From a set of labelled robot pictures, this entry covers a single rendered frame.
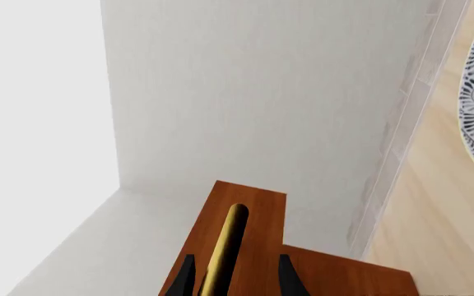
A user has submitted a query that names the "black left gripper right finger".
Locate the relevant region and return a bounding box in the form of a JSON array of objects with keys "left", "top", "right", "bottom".
[{"left": 278, "top": 254, "right": 313, "bottom": 296}]

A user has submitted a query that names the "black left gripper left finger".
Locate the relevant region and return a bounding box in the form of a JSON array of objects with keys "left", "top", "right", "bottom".
[{"left": 166, "top": 254, "right": 197, "bottom": 296}]

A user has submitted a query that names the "wooden cabinet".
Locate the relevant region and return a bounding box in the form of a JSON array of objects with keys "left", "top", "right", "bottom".
[{"left": 281, "top": 244, "right": 417, "bottom": 296}]

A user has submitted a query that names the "brass drawer handle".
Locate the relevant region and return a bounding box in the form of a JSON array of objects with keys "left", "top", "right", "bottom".
[{"left": 198, "top": 202, "right": 249, "bottom": 296}]

